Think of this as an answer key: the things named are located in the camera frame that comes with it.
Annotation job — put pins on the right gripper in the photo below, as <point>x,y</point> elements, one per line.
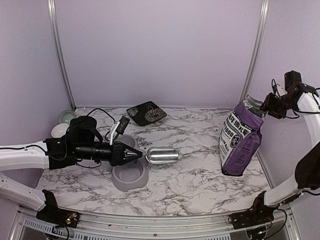
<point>268,106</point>

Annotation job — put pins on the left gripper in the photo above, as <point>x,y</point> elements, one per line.
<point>117,156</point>

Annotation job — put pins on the grey double pet bowl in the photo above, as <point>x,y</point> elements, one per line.
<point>131,175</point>

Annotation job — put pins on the metal food scoop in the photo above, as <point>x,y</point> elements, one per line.
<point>161,155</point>

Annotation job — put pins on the purple pet food bag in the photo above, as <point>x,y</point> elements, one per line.
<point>240,136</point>

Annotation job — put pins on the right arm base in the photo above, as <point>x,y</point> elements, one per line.
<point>246,219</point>

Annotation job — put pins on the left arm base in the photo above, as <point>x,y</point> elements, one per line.
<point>62,218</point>

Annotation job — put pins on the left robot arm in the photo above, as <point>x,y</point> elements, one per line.
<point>82,141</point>

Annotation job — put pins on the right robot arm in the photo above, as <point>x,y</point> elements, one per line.
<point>304,101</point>

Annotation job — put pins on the black floral square plate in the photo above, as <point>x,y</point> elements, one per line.
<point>146,113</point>

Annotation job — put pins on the red and white bowl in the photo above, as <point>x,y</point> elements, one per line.
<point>59,130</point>

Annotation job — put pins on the pale green ceramic bowl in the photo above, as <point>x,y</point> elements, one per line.
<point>66,116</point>

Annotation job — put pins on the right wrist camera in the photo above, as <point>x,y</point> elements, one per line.
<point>278,90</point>

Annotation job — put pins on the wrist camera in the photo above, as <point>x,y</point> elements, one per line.
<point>118,129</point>
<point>278,90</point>

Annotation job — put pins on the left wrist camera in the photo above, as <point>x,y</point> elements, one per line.
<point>118,129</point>

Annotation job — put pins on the right aluminium frame post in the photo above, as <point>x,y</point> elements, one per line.
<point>257,46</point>

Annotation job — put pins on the aluminium frame post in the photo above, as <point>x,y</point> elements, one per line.
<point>257,46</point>
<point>59,52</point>

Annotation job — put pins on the front aluminium rail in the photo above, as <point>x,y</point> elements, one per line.
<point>98,226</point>

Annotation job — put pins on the left aluminium frame post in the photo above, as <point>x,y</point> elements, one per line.
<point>59,52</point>

